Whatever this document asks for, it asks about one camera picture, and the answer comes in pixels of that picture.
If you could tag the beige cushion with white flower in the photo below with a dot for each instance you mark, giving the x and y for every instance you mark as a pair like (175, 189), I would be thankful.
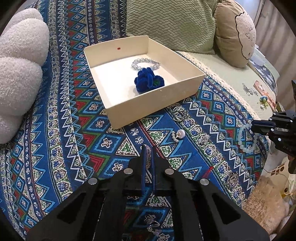
(233, 39)

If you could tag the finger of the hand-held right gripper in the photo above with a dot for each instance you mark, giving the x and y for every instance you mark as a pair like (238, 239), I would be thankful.
(262, 127)

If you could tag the checkered cloth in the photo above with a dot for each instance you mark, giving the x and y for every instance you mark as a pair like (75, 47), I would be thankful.
(264, 70)

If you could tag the silver openwork brooch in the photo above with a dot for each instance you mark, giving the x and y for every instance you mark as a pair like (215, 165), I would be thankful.
(180, 112)

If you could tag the white fluffy pillow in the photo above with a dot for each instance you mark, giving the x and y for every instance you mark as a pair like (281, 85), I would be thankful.
(18, 74)

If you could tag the cream rectangular storage box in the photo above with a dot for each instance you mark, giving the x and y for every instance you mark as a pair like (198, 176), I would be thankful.
(120, 76)

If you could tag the pearl earring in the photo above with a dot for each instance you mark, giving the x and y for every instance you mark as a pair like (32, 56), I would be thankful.
(179, 134)

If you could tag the silver crystal brooch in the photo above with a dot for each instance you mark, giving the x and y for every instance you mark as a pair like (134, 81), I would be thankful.
(203, 139)

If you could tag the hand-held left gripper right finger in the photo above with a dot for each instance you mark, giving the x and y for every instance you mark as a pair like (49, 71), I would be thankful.
(154, 176)

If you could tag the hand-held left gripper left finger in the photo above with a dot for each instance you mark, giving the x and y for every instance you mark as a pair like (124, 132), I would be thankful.
(146, 162)

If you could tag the green quilted pillow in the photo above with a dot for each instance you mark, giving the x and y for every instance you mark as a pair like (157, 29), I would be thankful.
(171, 20)

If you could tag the silver butterfly hair clip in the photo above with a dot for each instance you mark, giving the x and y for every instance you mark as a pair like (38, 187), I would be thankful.
(249, 89)

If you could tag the green blue flower hair clip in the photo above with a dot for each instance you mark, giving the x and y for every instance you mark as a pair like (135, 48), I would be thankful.
(263, 101)

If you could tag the beige fluffy plush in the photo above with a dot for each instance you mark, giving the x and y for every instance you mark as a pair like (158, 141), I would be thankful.
(266, 204)

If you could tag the silver rhinestone brooch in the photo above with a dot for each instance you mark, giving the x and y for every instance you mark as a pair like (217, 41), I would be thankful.
(149, 153)

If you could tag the white leaf print cloth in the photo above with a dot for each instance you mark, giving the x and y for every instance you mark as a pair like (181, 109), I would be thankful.
(278, 172)

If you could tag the pink card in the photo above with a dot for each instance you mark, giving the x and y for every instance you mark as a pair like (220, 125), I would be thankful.
(262, 89)

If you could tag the blue patterned blanket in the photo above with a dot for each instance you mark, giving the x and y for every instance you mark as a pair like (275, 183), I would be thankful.
(64, 120)

